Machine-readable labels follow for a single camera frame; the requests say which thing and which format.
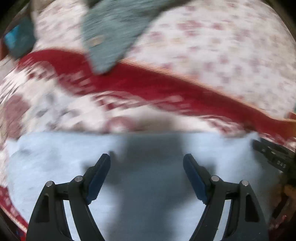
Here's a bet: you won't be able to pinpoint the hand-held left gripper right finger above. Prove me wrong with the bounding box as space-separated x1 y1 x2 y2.
183 153 270 241

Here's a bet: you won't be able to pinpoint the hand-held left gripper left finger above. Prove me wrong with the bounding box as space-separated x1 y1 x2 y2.
26 153 111 241

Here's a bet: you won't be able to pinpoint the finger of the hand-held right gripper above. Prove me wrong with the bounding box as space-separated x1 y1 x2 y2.
252 139 277 164

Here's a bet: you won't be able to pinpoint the light blue fleece pants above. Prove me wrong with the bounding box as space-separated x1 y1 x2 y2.
5 132 281 241

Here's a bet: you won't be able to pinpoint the red and cream patterned blanket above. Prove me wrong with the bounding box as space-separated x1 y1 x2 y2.
0 49 296 241

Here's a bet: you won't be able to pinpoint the pink floral quilt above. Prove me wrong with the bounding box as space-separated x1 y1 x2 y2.
32 0 296 121

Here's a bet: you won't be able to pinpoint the green fleece jacket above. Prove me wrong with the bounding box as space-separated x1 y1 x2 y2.
81 0 192 75

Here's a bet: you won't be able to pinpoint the blue plastic packet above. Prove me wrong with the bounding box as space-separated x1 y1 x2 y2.
3 19 37 58

